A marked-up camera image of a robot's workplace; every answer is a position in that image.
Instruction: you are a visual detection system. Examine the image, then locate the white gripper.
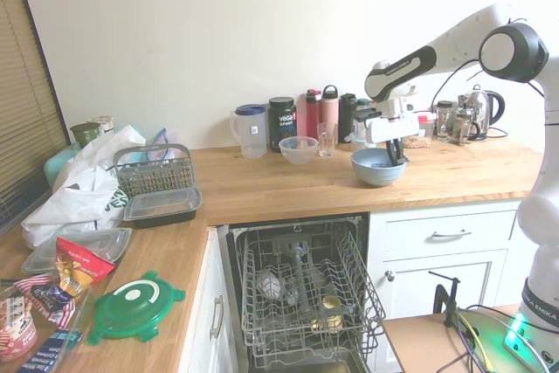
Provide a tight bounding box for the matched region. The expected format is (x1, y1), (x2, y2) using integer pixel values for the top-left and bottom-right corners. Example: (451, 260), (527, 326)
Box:
(365, 111), (422, 169)

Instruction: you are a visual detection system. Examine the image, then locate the blue-grey bowl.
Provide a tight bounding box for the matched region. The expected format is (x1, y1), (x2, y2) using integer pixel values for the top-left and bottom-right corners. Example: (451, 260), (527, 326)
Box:
(350, 147), (410, 188)

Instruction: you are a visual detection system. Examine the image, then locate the robot base box green light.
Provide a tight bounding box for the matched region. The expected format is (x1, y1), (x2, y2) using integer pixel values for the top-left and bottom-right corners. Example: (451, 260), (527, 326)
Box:
(503, 310), (559, 370)

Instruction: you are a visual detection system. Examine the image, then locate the grey dishwasher spray tube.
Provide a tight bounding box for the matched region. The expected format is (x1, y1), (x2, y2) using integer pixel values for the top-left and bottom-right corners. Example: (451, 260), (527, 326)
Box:
(279, 236), (316, 318)

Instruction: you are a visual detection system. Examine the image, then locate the open dishwasher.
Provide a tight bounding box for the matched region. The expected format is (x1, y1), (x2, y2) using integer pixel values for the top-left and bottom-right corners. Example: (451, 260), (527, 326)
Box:
(217, 212), (371, 373)

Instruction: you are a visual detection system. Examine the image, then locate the peanut jar white lid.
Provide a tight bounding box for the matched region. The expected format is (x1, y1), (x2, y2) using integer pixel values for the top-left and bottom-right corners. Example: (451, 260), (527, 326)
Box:
(401, 111), (438, 149)

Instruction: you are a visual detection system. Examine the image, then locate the glass container clip lid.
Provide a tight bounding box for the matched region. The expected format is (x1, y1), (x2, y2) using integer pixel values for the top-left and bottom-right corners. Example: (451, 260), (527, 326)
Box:
(348, 129), (370, 152)

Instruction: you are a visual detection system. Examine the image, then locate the glass jar black lid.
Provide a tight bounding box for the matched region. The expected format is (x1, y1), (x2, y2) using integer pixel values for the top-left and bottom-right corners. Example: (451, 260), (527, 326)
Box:
(435, 100), (455, 143)

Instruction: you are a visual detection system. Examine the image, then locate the black water bottle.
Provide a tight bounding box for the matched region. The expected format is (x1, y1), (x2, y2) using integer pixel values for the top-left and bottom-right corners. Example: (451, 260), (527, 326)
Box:
(338, 93), (360, 145)

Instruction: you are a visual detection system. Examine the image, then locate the clear drinking glass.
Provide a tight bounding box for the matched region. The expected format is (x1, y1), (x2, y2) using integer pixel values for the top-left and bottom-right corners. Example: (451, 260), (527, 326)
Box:
(316, 121), (339, 159)

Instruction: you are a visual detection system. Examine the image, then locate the glass French press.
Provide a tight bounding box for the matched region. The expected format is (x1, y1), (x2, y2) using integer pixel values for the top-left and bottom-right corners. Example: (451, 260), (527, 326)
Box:
(453, 94), (482, 147)

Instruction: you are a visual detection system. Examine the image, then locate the pink bottle black cap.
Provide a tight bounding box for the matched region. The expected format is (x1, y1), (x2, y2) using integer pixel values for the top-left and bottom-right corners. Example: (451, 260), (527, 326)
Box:
(321, 84), (341, 139)

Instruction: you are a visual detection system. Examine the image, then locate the dark red water bottle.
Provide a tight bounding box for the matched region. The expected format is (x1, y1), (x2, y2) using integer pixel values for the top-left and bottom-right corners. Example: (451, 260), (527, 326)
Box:
(304, 88), (324, 141)

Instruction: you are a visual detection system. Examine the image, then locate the steel electric kettle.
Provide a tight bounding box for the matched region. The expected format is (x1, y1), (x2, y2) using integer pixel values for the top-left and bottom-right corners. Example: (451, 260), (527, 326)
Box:
(463, 84), (507, 142)

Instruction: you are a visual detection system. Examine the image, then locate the clear glass bowl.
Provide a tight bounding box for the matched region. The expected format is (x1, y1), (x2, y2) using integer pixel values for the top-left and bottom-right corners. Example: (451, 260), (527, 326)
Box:
(278, 135), (320, 167)

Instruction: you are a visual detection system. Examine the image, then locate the black Vega protein tub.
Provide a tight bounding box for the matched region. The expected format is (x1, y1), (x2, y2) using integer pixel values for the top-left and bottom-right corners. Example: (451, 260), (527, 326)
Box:
(267, 96), (300, 154)

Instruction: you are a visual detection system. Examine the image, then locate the clear pitcher blue lid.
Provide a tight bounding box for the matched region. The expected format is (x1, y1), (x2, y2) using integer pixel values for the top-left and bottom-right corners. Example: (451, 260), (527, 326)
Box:
(229, 103), (268, 160)

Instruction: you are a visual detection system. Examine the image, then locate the black table clamp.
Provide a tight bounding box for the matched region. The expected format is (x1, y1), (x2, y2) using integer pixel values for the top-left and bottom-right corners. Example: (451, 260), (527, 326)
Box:
(427, 270), (462, 328)

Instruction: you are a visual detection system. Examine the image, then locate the clear glass in rack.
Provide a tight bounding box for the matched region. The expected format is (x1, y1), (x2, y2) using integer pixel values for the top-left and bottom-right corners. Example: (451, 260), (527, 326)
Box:
(256, 267), (288, 300)

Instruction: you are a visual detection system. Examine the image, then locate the gold lidded jar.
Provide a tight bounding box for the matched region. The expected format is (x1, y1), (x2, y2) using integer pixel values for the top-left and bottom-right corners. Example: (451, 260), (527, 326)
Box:
(310, 314), (344, 335)

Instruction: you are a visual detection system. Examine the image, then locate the wooden robot mounting table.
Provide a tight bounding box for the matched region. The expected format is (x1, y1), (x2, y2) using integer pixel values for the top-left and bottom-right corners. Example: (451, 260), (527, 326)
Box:
(381, 304), (525, 373)

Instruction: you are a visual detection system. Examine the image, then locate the clear zip bag blue seal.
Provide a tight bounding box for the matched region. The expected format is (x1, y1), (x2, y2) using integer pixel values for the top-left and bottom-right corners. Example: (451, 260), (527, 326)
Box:
(145, 128), (183, 161)

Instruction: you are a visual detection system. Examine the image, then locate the black takeout container clear lid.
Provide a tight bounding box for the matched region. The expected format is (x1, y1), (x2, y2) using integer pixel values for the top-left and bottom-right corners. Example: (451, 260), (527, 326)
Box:
(121, 185), (204, 231)

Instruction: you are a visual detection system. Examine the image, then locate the grey cutlery basket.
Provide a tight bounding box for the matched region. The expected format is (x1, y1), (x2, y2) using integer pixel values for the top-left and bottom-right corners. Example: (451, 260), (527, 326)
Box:
(112, 142), (196, 200)

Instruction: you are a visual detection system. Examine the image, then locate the white yogurt cup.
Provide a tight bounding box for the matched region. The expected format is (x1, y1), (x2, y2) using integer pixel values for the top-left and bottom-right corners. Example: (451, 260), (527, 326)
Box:
(86, 115), (116, 136)

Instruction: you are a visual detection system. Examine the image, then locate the green round container lid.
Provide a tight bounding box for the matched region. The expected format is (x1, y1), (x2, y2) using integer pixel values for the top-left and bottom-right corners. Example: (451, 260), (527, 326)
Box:
(86, 270), (187, 347)

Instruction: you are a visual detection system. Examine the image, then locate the dark green cup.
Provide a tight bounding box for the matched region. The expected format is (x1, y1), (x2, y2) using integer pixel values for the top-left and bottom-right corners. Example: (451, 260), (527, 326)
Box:
(69, 122), (103, 149)

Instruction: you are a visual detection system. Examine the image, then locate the white plastic shopping bag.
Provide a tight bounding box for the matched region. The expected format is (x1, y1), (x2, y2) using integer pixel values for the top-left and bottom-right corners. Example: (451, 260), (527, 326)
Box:
(20, 124), (148, 250)

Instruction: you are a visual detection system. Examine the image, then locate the clear plastic takeout container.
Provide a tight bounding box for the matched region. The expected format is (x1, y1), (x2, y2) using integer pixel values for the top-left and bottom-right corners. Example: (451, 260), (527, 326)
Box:
(21, 226), (134, 277)

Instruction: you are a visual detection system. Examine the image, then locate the red snack bag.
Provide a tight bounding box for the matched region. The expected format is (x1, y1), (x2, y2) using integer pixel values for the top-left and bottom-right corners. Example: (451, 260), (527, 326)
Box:
(53, 236), (117, 300)

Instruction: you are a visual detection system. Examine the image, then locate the teal plastic container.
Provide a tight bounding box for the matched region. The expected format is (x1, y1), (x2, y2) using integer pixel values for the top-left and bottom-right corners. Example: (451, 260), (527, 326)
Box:
(43, 141), (83, 193)

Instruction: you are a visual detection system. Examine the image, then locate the clear glass baking dish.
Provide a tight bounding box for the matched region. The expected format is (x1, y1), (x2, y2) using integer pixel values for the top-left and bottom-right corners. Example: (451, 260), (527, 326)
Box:
(0, 277), (96, 373)

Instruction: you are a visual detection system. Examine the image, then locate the beige window blind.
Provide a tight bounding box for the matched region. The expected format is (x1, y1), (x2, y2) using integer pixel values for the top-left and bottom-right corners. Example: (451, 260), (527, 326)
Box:
(0, 0), (72, 235)

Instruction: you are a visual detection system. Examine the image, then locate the stars and stripes snack packet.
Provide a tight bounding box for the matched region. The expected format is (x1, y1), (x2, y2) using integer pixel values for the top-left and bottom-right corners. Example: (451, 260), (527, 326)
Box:
(14, 273), (79, 327)

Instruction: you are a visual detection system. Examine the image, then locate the blue snack packet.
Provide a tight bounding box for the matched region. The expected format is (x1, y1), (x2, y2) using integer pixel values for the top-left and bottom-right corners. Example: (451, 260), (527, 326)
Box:
(23, 328), (85, 373)

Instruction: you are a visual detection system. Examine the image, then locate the red white popcorn bag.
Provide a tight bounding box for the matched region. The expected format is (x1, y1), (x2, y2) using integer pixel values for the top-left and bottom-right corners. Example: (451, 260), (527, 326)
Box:
(0, 295), (40, 362)

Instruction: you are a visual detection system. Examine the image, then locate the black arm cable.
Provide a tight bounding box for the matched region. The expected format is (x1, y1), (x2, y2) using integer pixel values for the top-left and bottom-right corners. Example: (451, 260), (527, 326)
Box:
(430, 17), (559, 126)

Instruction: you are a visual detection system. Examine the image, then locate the silver drawer handle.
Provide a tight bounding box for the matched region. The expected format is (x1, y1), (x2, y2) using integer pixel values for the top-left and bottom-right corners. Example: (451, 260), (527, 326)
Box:
(431, 229), (473, 240)

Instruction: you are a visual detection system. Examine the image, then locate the grey wire dishwasher rack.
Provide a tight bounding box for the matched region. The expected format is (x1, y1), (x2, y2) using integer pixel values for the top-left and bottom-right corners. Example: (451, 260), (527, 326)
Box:
(235, 220), (387, 370)

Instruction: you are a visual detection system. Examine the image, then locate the purple cable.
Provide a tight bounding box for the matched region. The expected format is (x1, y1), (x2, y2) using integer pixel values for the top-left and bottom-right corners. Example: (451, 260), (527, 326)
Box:
(439, 314), (483, 373)

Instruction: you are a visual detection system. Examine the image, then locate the yellow cable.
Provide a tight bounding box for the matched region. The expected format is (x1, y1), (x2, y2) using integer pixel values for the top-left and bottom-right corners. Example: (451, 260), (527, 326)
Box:
(457, 313), (495, 373)

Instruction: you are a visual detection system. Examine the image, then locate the silver cabinet bar handle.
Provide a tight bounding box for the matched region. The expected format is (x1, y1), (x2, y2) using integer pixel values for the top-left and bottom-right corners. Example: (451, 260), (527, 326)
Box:
(209, 294), (225, 340)

